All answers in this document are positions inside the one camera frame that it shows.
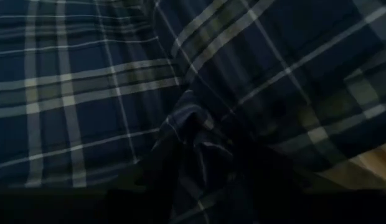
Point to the blue plaid garment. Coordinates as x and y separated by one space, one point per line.
87 93

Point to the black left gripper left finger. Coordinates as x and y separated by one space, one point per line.
56 208

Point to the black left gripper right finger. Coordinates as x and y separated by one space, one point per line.
336 208

